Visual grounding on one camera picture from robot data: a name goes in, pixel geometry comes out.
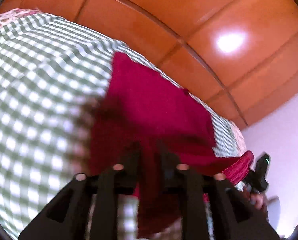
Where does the red cloth garment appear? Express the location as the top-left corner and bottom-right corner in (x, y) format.
(88, 52), (254, 238)

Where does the right hand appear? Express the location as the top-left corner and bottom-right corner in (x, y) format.
(242, 186), (268, 221)

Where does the orange wooden wardrobe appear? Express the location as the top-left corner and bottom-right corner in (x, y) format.
(0, 0), (298, 129)

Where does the green white checked bedspread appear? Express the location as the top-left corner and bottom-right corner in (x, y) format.
(0, 12), (247, 240)

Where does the floral pillow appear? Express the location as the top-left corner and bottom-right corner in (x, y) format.
(0, 8), (41, 28)

